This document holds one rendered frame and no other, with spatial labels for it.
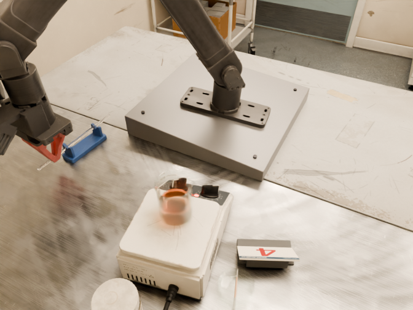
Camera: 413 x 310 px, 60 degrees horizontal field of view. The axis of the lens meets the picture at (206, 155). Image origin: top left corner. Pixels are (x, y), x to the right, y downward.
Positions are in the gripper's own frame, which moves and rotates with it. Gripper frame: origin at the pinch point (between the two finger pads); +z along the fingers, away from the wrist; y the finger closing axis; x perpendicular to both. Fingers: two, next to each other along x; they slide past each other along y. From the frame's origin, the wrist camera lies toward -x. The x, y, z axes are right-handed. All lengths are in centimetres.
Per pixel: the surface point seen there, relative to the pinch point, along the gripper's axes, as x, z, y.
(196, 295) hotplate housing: -8.1, 0.4, 39.7
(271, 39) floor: 261, 101, -64
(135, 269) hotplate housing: -10.6, -2.7, 31.1
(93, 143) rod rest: 8.5, 2.2, 1.3
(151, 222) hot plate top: -4.8, -6.1, 29.8
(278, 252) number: 4.8, 0.7, 46.5
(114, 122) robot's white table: 17.4, 3.5, -1.3
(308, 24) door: 283, 90, -40
